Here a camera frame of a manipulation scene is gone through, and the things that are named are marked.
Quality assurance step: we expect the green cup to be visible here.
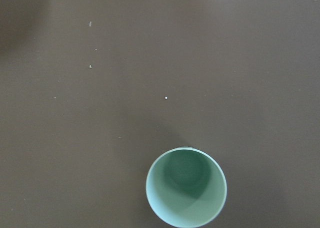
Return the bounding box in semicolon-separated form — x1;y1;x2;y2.
145;147;228;227

